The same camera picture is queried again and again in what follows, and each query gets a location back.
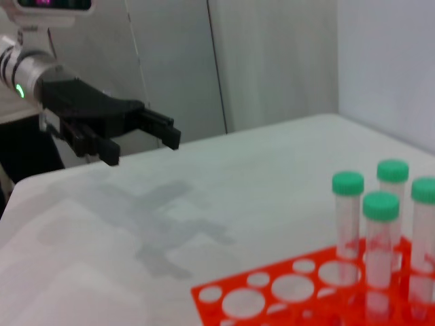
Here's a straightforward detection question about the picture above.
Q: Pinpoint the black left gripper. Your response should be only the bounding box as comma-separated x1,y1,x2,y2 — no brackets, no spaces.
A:
40,78,181,166

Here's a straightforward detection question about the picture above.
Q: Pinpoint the green-capped clear test tube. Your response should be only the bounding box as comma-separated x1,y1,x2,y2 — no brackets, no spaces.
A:
332,170,365,283
407,177,435,320
376,158,410,245
362,191,400,323

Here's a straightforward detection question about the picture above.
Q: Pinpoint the orange plastic test tube rack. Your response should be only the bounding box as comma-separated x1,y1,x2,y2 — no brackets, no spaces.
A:
190,236,435,326

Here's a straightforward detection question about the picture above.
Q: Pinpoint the black robot torso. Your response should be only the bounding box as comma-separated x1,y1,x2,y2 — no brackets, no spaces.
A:
0,114,66,213

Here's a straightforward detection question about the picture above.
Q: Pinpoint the white robot head with screen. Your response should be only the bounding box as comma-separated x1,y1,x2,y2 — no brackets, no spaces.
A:
0,0,97,29

